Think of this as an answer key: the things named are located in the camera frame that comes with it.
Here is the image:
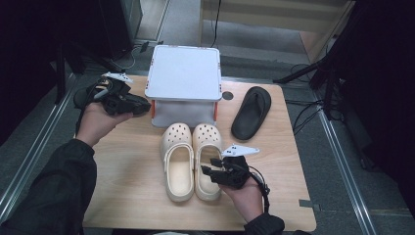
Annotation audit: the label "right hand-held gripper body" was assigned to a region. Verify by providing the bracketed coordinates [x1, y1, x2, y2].
[214, 144, 261, 190]

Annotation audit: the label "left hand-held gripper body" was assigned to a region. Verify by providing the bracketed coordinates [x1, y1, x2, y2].
[93, 71, 140, 116]

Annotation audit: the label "cream clog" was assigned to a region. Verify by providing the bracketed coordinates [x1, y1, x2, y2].
[192, 122, 225, 202]
[160, 121, 196, 203]

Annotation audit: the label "black flip-flop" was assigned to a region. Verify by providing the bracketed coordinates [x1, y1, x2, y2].
[72, 82, 152, 116]
[230, 85, 272, 141]

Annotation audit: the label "white shoe rack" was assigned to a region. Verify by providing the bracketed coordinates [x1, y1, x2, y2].
[144, 44, 223, 130]

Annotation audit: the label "person's right hand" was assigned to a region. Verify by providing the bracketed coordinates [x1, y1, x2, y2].
[218, 177, 264, 223]

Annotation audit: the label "person's left hand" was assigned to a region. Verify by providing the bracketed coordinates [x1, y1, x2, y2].
[75, 102, 135, 148]

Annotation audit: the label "black metal stand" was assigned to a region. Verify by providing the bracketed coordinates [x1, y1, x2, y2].
[53, 38, 125, 106]

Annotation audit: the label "dark cabinet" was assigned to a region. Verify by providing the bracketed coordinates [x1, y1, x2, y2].
[97, 0, 145, 62]

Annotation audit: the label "grey tape piece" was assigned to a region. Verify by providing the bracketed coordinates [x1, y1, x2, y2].
[299, 199, 321, 212]

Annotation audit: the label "dark curtain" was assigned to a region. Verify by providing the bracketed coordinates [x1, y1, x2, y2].
[0, 0, 102, 146]
[339, 0, 415, 216]

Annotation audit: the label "black tripod stand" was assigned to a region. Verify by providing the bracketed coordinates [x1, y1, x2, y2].
[273, 0, 360, 121]

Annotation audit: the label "beige wooden furniture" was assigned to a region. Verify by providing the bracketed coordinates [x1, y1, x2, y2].
[199, 0, 355, 63]

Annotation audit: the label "left hand-held gripper cable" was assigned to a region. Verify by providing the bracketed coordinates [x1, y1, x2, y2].
[74, 79, 114, 135]

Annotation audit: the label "hand-held gripper cable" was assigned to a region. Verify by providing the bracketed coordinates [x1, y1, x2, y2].
[74, 79, 114, 135]
[241, 163, 272, 214]

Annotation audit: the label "right hand-held gripper cable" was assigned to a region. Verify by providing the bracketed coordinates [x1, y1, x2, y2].
[241, 163, 272, 214]

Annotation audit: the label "white floor cable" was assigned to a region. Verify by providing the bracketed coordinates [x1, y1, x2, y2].
[109, 45, 138, 71]

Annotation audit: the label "black floor cables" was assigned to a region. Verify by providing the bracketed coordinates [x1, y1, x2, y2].
[285, 63, 331, 136]

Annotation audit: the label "metal floor rail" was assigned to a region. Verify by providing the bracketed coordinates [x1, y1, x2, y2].
[0, 72, 77, 223]
[314, 91, 378, 235]

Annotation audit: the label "black hanging cable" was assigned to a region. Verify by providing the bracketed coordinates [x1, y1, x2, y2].
[209, 0, 223, 49]

